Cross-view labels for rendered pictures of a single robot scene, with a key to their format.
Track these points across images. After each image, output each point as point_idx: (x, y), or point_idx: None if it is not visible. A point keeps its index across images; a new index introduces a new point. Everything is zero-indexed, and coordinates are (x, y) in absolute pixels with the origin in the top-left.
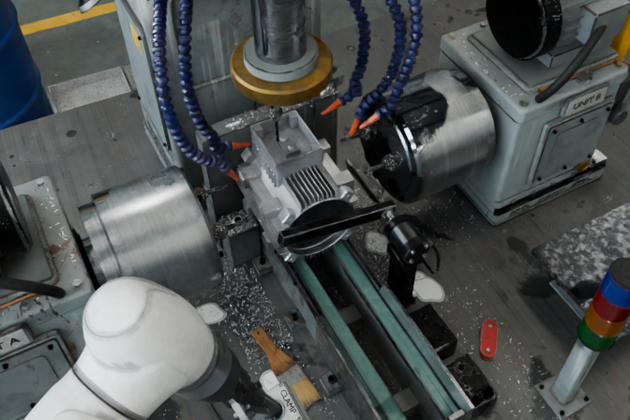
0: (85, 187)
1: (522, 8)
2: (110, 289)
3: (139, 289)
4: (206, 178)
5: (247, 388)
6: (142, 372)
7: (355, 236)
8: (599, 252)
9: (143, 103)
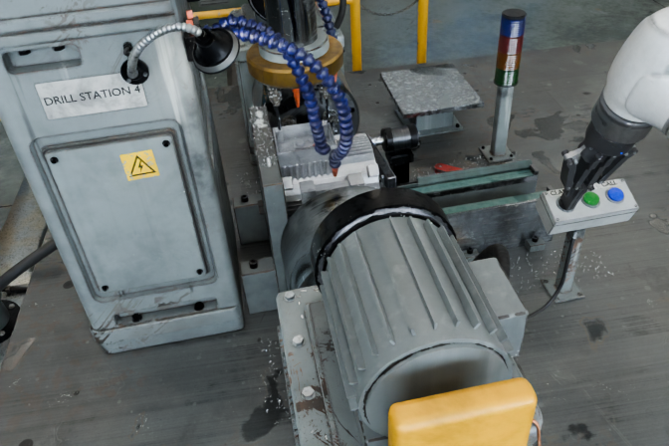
0: (138, 431)
1: None
2: (666, 19)
3: (666, 7)
4: (282, 232)
5: None
6: None
7: None
8: (416, 92)
9: (120, 283)
